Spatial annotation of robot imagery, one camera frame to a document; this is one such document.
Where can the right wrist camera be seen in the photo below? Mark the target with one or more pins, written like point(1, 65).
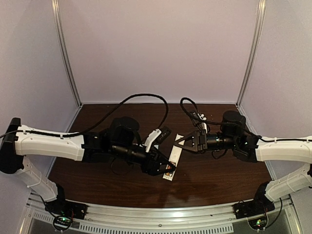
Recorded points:
point(198, 121)

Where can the left aluminium frame post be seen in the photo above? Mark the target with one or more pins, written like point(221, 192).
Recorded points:
point(64, 52)

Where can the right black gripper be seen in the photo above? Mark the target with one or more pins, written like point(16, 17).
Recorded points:
point(201, 140)

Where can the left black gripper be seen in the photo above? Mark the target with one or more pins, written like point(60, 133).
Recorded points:
point(151, 161)

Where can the orange AA battery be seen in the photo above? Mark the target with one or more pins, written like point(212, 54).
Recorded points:
point(169, 168)

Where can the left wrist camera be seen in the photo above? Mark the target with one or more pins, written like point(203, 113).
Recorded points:
point(156, 137)

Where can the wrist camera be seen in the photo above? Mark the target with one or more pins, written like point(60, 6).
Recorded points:
point(156, 137)
point(198, 121)

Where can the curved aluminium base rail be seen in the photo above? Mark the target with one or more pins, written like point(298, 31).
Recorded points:
point(216, 219)

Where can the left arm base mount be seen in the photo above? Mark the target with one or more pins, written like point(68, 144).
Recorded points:
point(64, 213)

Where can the right aluminium frame post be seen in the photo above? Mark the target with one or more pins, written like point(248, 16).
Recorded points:
point(260, 16)

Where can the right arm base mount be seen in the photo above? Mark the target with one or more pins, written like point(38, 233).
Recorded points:
point(255, 212)

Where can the white remote control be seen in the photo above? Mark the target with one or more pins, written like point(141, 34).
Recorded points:
point(174, 158)

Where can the aluminium frame post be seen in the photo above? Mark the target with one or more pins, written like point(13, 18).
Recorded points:
point(64, 52)
point(260, 16)

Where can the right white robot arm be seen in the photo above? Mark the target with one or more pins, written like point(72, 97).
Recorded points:
point(249, 147)

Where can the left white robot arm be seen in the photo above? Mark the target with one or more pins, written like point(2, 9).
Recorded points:
point(121, 140)

